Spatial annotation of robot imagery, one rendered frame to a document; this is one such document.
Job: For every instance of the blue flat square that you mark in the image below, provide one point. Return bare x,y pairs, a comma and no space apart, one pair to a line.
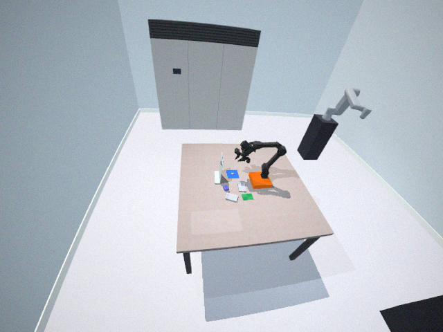
230,175

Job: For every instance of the green flat square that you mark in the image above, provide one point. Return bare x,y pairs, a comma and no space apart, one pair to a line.
247,197

